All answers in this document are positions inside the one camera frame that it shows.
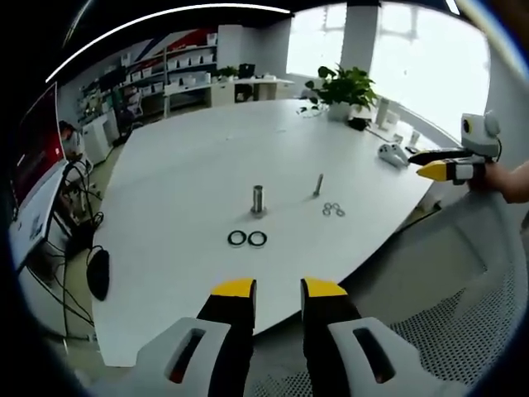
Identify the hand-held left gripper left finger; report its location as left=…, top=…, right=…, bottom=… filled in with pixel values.
left=136, top=277, right=257, bottom=397

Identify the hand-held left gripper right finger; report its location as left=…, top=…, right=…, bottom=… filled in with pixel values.
left=300, top=276, right=422, bottom=397

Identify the person's right hand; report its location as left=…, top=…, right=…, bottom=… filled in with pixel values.
left=469, top=161, right=516, bottom=202

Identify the white game controller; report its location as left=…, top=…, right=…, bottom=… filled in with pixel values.
left=376, top=141, right=411, bottom=167

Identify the white cylinder device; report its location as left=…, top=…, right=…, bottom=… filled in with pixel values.
left=375, top=98, right=392, bottom=130

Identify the white mesh chair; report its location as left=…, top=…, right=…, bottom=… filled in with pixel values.
left=247, top=189, right=529, bottom=397

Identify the green potted plant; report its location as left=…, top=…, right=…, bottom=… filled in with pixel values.
left=304, top=63, right=379, bottom=122

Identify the black oval mouse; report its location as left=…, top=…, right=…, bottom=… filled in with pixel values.
left=86, top=247, right=112, bottom=302

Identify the white floor cabinet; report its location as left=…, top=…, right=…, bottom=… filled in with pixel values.
left=81, top=113, right=121, bottom=166

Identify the white side desk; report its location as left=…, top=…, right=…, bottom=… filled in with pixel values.
left=163, top=74, right=295, bottom=119

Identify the shelf with white bins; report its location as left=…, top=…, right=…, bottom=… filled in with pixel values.
left=80, top=35, right=219, bottom=121

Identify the computer monitor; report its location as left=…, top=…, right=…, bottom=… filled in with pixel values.
left=8, top=81, right=69, bottom=208

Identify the ceiling light strip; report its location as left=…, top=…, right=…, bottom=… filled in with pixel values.
left=44, top=7, right=295, bottom=84

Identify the thick metal cylinder post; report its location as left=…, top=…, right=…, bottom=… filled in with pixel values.
left=248, top=184, right=269, bottom=217

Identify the black cable bundle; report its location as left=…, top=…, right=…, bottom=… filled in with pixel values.
left=49, top=159, right=107, bottom=332

